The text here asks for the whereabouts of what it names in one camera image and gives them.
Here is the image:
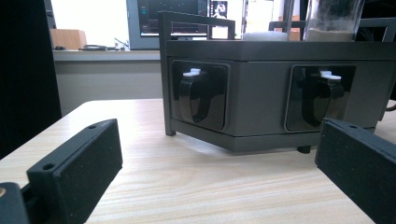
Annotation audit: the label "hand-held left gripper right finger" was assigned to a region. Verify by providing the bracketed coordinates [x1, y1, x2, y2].
[315, 118, 396, 224]

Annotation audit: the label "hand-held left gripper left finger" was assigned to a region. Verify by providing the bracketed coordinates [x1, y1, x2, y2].
[26, 119, 123, 224]

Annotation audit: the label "grey background desk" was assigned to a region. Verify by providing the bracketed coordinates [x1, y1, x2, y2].
[51, 49, 162, 63]

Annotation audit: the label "dark grey appliance box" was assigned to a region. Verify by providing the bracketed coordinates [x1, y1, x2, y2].
[158, 10, 396, 155]

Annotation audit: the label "brown cardboard box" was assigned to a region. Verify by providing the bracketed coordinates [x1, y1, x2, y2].
[49, 28, 88, 50]

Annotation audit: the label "clear glass cup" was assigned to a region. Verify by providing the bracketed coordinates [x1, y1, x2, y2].
[303, 0, 366, 43]

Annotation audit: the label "white foam piece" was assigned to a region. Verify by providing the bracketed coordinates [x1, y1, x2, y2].
[242, 31, 290, 42]

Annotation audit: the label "monitor with dark screen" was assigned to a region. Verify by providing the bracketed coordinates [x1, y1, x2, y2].
[125, 0, 209, 51]

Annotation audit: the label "black drawer with loop handle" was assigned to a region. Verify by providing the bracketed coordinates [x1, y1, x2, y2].
[170, 59, 231, 133]
[284, 64, 357, 133]

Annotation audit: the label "black desk cables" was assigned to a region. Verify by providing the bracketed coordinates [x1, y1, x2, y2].
[54, 37, 131, 51]

